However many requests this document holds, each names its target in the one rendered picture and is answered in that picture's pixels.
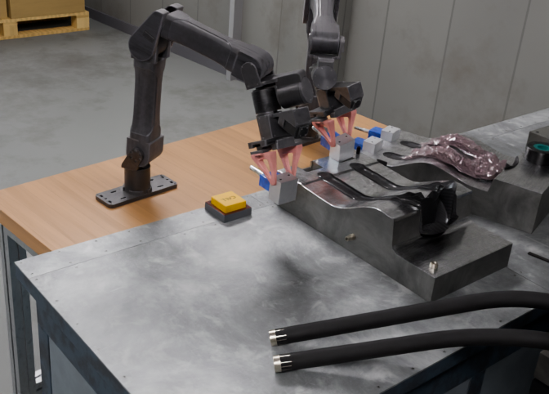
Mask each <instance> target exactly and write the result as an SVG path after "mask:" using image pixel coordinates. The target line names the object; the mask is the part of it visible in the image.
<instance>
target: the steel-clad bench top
mask: <svg viewBox="0 0 549 394"><path fill-rule="evenodd" d="M546 126H549V108H547V109H544V110H539V111H536V112H533V113H530V114H526V115H522V116H520V117H516V118H513V119H508V120H505V121H502V122H499V123H494V124H491V125H488V126H485V127H482V128H477V129H474V130H471V131H468V132H463V133H460V134H466V135H468V136H471V137H474V138H475V139H477V140H479V141H482V142H483V143H485V144H486V145H487V146H490V147H491V148H493V149H495V150H496V151H498V152H500V153H502V154H505V155H508V156H511V157H513V158H516V156H519V155H520V154H521V153H522V152H523V151H524V150H525V147H526V144H527V140H528V137H529V132H530V131H533V130H536V129H539V128H543V127H546ZM268 194H269V191H268V190H262V191H258V192H256V193H252V194H250V195H245V196H241V198H243V199H245V200H246V204H247V205H249V206H250V207H252V214H251V215H249V216H246V217H242V218H239V219H236V220H233V221H231V222H226V223H224V222H222V221H220V220H219V219H218V218H216V217H214V216H213V215H212V214H211V213H209V212H208V211H207V210H205V207H204V208H199V209H196V210H193V211H190V212H187V213H182V214H179V215H176V216H173V217H168V218H165V219H162V220H159V221H156V222H151V223H148V224H144V225H142V226H137V227H133V228H131V229H128V230H125V231H120V232H117V233H113V234H111V235H106V236H102V237H100V238H96V239H93V240H88V241H85V242H82V243H80V244H75V245H71V246H69V247H65V248H60V249H57V250H54V251H51V252H48V253H43V254H40V255H37V256H34V257H29V258H26V259H23V260H20V261H17V262H14V263H15V265H16V266H17V267H18V268H19V269H20V271H21V272H22V273H23V274H24V275H25V276H26V277H27V279H28V280H29V281H30V282H31V283H32V284H33V286H34V287H35V288H36V289H37V290H38V291H39V293H40V294H41V295H42V296H43V297H44V298H45V299H46V300H47V301H48V302H49V303H50V304H51V306H52V307H53V308H54V309H55V310H56V311H57V312H58V314H59V315H60V316H61V317H62V318H63V319H64V321H65V322H66V323H67V324H68V325H69V326H70V328H71V329H72V330H73V331H74V332H75V333H76V334H77V335H78V336H79V337H80V338H81V339H82V341H83V342H84V343H85V344H86V345H87V346H88V348H89V349H90V350H91V351H92V352H93V353H94V354H95V356H96V357H97V358H98V359H99V360H100V362H101V363H102V364H103V365H104V366H105V367H106V368H107V370H108V371H109V372H110V373H111V374H112V375H113V376H114V377H115V378H116V379H117V380H118V381H119V383H120V384H121V385H122V386H123V387H124V388H125V390H126V391H127V392H128V393H129V394H382V393H383V392H385V391H387V390H389V389H391V388H393V387H394V386H396V385H398V384H400V383H402V382H403V381H405V380H407V379H409V378H411V377H412V376H414V375H416V374H418V373H420V372H422V371H423V370H425V369H427V368H429V367H431V366H432V365H434V364H436V363H438V362H440V361H442V360H443V359H445V358H447V357H449V356H451V355H452V354H454V353H456V352H458V351H460V350H462V349H463V348H465V347H449V348H441V349H435V350H429V351H419V352H413V353H407V354H401V355H396V356H385V357H379V358H374V359H368V360H357V361H352V362H346V363H341V364H335V365H325V366H319V367H314V368H308V369H297V370H292V371H286V372H279V373H275V368H274V362H273V356H275V355H279V354H285V353H290V352H296V351H307V350H313V349H319V348H324V347H335V346H341V345H346V344H352V343H362V342H368V341H374V340H379V339H385V338H396V337H402V336H407V335H413V334H424V333H430V332H435V331H442V330H451V329H500V328H501V327H503V326H505V325H507V324H509V323H511V322H512V321H514V320H516V319H518V318H520V317H521V316H523V315H525V314H527V313H529V312H531V311H532V310H534V309H536V308H526V307H499V308H490V309H484V310H478V311H469V312H464V313H460V314H455V315H450V316H441V317H436V318H432V319H427V320H419V321H414V322H408V323H404V324H399V325H391V326H386V327H381V328H376V329H367V330H363V331H358V332H353V333H348V334H339V335H335V336H330V337H325V338H317V339H311V340H307V341H302V342H297V343H289V344H284V345H279V346H273V347H272V346H271V343H270V334H269V330H271V329H278V328H283V327H288V326H293V325H301V324H306V323H311V322H316V321H321V320H329V319H334V318H339V317H343V316H352V315H357V314H362V313H367V312H371V311H380V310H385V309H390V308H395V307H403V306H408V305H413V304H418V303H423V302H427V300H425V299H424V298H421V297H420V296H418V295H417V294H415V293H414V292H413V291H411V290H409V289H407V288H406V287H404V286H403V285H402V284H400V283H398V282H397V281H395V280H393V279H392V278H390V277H389V276H388V275H386V274H384V273H383V272H381V271H379V270H378V269H377V268H375V267H374V266H372V265H370V264H368V263H367V262H366V261H364V260H363V259H361V258H359V257H357V256H356V255H354V254H353V253H352V252H350V251H348V250H347V249H345V248H343V247H342V246H341V245H339V244H337V243H336V242H334V241H333V240H331V239H329V238H328V237H327V236H325V235H323V234H322V233H320V232H318V231H317V230H316V229H314V228H313V227H311V226H309V225H307V224H306V223H304V222H303V221H302V220H300V219H298V218H297V217H295V216H293V215H292V214H291V213H289V212H287V211H286V210H284V209H283V208H281V207H280V206H278V205H277V204H275V203H274V202H273V201H271V200H270V199H268ZM470 218H471V220H472V221H473V222H474V223H475V224H477V225H479V226H482V227H483V228H484V229H486V230H488V231H491V232H493V233H494V234H496V235H499V236H500V237H502V238H503V239H505V240H508V241H510V242H512V243H513V245H512V248H511V254H510V257H509V261H508V264H507V267H504V268H502V269H501V270H499V271H496V272H494V273H493V274H491V275H487V276H485V277H484V278H482V279H480V280H477V281H476V282H474V283H471V284H469V285H467V286H465V287H463V288H461V289H459V290H457V291H454V292H452V293H450V294H448V295H446V296H444V297H442V298H440V299H446V298H454V297H459V296H464V295H468V294H473V293H483V292H492V291H504V290H523V291H534V292H541V293H549V262H545V261H543V260H541V259H539V258H536V257H533V256H531V255H528V252H531V253H535V254H537V255H539V256H541V257H544V258H547V259H549V213H548V214H547V215H546V216H545V218H544V219H543V220H542V222H541V223H540V224H539V225H538V227H537V228H536V229H535V231H534V232H533V233H532V234H530V233H527V232H524V231H520V230H517V229H515V228H512V227H509V226H505V225H503V224H500V223H497V222H493V221H490V220H488V219H485V218H482V217H478V216H476V215H474V214H470ZM440 299H437V300H440Z"/></svg>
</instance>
